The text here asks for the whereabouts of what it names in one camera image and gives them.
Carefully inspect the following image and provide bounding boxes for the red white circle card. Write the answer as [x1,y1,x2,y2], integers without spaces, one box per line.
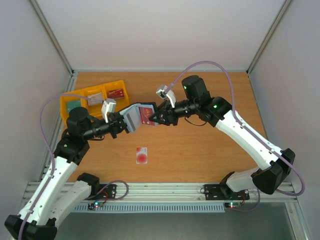
[136,147,148,165]

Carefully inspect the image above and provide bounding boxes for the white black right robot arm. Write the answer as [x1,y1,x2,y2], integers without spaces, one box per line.
[149,75,296,199]

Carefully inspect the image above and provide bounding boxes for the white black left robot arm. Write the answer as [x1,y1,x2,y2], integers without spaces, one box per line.
[4,107,127,240]

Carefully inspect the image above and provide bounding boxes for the maroon stripe card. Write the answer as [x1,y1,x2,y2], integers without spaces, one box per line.
[138,106,155,126]

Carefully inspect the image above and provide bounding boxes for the red card in bin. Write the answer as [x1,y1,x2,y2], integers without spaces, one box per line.
[107,88,125,100]

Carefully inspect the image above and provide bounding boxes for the green card in bin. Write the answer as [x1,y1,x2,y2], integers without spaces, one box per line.
[66,99,82,114]

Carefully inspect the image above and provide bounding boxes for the yellow three-compartment bin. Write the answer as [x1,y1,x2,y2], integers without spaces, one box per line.
[60,80,130,123]

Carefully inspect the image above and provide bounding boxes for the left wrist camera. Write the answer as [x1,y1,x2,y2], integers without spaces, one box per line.
[101,98,117,123]

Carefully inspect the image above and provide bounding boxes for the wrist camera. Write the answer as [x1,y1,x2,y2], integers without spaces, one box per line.
[101,98,117,123]
[156,85,177,108]

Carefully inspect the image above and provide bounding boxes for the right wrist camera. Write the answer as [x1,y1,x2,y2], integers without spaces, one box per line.
[156,85,177,108]

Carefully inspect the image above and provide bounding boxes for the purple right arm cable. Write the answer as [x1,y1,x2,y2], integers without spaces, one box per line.
[168,60,306,197]

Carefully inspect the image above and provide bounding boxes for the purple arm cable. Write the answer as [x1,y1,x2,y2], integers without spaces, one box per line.
[168,60,306,197]
[17,93,106,240]

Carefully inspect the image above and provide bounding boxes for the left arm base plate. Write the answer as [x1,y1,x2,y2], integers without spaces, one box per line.
[85,184,117,201]

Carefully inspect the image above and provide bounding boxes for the aluminium front rail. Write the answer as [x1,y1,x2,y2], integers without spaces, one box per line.
[21,181,298,204]

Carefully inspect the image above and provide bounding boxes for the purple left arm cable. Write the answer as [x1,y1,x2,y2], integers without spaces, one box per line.
[17,93,106,240]

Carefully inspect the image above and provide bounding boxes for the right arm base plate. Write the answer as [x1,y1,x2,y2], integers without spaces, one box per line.
[200,183,250,201]

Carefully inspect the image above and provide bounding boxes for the grey slotted cable duct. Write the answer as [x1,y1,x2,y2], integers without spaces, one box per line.
[74,202,225,214]

